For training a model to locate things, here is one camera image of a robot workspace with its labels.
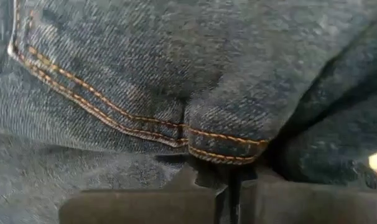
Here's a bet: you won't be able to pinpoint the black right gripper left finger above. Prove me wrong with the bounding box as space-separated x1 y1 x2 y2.
58 167 230 224

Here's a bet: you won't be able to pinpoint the blue denim jeans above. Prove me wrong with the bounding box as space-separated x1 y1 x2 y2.
0 0 377 224

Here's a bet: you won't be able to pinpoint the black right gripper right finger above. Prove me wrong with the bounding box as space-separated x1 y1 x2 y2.
239 169 377 224

